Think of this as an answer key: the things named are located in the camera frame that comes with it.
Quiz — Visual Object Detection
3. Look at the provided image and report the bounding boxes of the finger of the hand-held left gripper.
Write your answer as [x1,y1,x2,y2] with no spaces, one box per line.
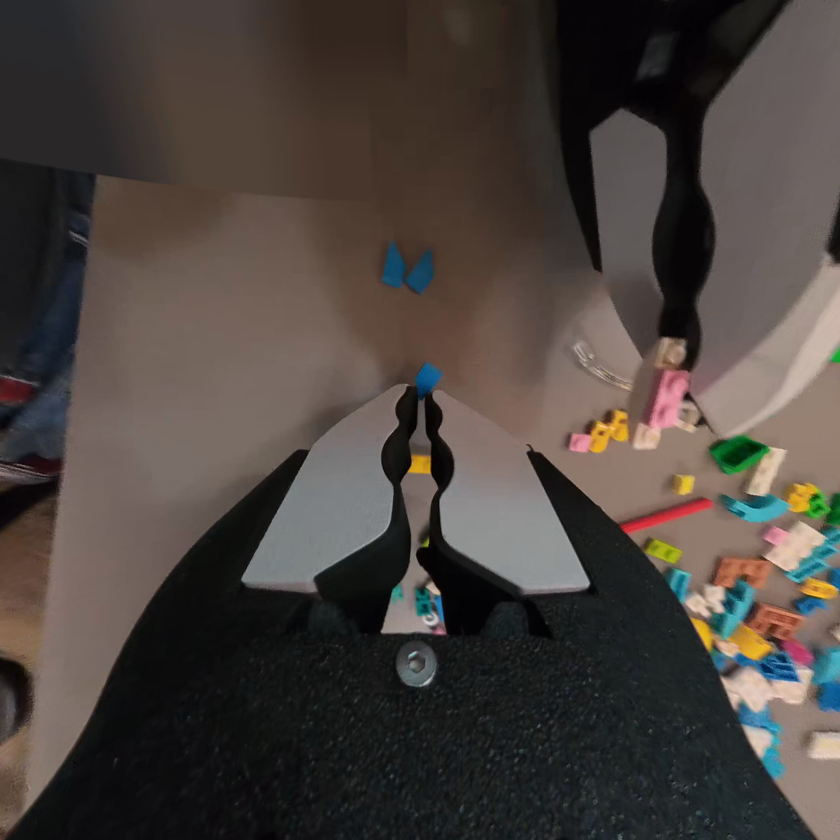
[682,0,840,435]
[589,108,685,360]

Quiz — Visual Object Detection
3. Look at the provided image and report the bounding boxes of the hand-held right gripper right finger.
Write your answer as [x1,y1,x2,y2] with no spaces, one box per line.
[416,390,592,635]

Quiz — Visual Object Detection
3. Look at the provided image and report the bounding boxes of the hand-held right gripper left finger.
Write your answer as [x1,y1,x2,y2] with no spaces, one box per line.
[241,384,419,635]

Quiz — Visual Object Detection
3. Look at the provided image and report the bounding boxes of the pink and white lego assembly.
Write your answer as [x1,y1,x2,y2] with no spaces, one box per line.
[631,336,703,451]

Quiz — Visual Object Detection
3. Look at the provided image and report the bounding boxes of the yellow lego piece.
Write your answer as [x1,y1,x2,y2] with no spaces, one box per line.
[588,409,631,454]

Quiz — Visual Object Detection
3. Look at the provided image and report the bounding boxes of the red lego rod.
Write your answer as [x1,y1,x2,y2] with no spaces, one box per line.
[619,497,714,534]

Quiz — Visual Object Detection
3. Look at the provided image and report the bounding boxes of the clear curved lego piece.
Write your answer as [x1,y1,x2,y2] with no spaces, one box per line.
[571,340,634,388]

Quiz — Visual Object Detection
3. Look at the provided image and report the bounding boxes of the green lego piece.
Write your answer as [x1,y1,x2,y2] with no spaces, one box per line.
[709,435,770,475]

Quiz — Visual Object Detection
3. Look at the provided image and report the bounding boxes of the white lego plate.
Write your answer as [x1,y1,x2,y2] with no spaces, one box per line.
[745,448,787,497]

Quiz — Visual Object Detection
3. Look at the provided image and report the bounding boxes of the pile of assorted lego bricks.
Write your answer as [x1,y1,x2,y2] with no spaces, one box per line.
[663,482,840,782]

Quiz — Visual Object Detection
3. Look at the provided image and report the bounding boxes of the turquoise curved lego piece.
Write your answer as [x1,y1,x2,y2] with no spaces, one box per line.
[718,493,790,525]

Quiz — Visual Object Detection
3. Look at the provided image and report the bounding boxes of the person's blue jeans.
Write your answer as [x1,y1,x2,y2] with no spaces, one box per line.
[0,164,96,490]

